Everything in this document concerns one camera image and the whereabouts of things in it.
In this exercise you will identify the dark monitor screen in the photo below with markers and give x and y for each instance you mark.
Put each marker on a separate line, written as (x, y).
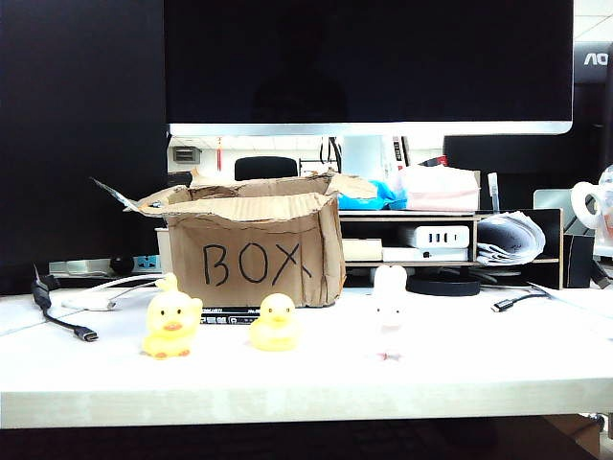
(81, 144)

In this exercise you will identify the red hanging ornament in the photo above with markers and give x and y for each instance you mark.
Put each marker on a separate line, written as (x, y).
(220, 153)

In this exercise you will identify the yellow rubber duck doll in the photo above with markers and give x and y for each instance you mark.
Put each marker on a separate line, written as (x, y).
(275, 328)

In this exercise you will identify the black deli marker pen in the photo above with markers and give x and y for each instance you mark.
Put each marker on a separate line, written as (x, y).
(225, 318)

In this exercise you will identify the flat white box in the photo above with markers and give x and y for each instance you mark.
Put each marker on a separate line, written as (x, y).
(402, 254)

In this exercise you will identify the black round monitor base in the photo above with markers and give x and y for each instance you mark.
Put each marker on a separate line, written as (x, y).
(443, 286)

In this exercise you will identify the cream rectangular box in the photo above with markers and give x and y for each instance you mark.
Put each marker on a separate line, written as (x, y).
(361, 249)

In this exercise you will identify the pink tissue pack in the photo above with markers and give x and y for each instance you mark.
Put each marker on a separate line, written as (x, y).
(438, 189)

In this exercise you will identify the black round knob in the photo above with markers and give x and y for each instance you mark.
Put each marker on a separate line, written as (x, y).
(121, 264)

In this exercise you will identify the wooden desk shelf organizer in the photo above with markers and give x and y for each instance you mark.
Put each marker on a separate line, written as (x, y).
(551, 239)

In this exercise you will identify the cardboard box marked BOX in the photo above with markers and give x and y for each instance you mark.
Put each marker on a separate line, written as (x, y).
(258, 254)

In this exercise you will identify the yellow chick doll with tuft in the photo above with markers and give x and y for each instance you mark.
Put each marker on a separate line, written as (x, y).
(172, 316)

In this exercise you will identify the white ceramic mug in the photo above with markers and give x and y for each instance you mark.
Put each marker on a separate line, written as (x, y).
(586, 206)

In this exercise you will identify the blue plastic bag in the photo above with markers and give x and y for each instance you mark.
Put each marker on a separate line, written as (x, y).
(378, 196)

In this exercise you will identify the black office chair back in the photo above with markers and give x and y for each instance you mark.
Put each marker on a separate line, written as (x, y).
(265, 168)

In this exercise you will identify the white power strip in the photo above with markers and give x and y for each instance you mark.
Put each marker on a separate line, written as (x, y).
(443, 237)
(81, 266)

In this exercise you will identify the black AOC monitor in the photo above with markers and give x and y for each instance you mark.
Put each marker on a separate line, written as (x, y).
(594, 86)

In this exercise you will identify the small black box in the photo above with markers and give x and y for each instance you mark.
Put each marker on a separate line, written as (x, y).
(578, 261)

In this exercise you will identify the white paper sheet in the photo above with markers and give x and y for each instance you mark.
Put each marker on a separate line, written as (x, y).
(579, 302)

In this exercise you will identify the rolled stack of papers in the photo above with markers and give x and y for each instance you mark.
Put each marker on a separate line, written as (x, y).
(510, 239)

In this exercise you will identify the large silver-edged black monitor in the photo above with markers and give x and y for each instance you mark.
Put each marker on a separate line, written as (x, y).
(369, 62)

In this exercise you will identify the white rabbit doll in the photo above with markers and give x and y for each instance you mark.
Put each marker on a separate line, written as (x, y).
(390, 306)

